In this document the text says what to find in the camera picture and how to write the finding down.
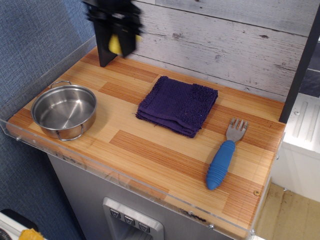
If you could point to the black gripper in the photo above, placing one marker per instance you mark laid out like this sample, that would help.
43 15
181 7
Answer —
120 14

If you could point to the yellow toy corn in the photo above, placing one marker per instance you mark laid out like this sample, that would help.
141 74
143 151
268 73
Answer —
114 44

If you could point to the folded violet cloth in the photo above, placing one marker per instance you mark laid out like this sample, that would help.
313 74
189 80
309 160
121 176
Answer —
178 106

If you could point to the small steel pot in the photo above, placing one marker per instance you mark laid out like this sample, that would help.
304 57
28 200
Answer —
65 112

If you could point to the silver dispenser panel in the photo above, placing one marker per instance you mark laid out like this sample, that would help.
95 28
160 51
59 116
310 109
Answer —
126 223

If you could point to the white ridged side counter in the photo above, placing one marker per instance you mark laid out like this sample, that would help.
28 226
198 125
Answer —
303 126

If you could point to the yellow object at corner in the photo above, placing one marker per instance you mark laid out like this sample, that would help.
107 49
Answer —
30 234

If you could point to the black mesh object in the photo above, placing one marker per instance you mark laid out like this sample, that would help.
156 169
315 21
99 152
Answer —
6 235

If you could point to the left black post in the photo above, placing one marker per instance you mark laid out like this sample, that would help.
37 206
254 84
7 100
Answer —
105 58

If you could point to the black post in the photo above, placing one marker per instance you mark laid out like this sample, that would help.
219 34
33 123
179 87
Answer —
304 62
105 58

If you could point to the clear acrylic guard rail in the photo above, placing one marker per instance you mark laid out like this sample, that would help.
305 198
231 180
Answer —
146 167

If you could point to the blue handled fork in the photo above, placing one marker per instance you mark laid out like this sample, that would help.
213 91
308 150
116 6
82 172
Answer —
218 168

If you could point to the right black post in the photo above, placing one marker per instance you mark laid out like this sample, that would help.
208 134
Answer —
304 62

